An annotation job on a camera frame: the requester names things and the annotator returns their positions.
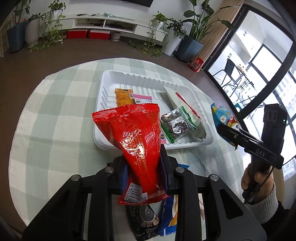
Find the trailing pothos plant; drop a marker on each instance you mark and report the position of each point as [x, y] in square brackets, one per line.
[150, 46]

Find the black snack packet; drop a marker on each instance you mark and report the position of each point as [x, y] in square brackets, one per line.
[143, 221]

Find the light blue cartoon snack bag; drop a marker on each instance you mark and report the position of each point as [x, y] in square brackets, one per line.
[224, 117]

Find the black chair outside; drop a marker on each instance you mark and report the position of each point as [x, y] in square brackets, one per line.
[229, 68]

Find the right hand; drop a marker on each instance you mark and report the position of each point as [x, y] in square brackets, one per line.
[263, 183]

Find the plant in white ribbed pot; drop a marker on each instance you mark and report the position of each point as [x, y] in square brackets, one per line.
[32, 29]

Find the white plastic tray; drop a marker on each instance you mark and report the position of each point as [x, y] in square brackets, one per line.
[153, 90]

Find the pink cartoon snack packet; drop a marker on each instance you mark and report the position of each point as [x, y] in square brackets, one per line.
[141, 99]

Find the white red-striped snack bag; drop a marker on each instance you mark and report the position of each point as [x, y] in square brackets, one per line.
[177, 100]

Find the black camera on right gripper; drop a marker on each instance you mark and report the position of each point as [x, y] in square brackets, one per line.
[275, 121]

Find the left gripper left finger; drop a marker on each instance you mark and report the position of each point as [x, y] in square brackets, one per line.
[123, 177]

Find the blue yellow snack packet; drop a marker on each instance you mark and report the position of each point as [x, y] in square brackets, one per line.
[169, 216]

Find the red snack bag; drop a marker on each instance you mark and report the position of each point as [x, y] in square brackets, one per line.
[136, 130]

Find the orange snack packet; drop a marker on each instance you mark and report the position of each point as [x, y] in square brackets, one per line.
[124, 97]

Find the red storage box left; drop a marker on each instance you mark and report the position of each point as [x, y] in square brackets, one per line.
[77, 34]

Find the red gift bag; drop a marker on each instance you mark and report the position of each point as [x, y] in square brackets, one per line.
[196, 64]

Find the green checked tablecloth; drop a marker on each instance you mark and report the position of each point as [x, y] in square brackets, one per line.
[54, 135]

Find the small white pot under cabinet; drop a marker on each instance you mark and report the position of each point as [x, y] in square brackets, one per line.
[115, 36]

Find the black television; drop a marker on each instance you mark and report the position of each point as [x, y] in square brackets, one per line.
[146, 3]

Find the green-edged nut packet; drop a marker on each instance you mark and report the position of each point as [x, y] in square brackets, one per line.
[176, 124]

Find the plant in dark blue pot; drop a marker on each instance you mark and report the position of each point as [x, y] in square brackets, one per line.
[16, 33]

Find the red storage box right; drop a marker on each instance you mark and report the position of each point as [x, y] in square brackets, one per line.
[99, 34]

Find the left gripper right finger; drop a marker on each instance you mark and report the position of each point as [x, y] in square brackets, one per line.
[165, 163]

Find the red storage box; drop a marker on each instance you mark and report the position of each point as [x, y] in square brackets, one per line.
[77, 34]
[99, 34]

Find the white TV cabinet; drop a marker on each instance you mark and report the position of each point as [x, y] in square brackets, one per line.
[128, 28]

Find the tall plant in dark pot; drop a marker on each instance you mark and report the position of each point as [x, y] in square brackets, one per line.
[205, 27]

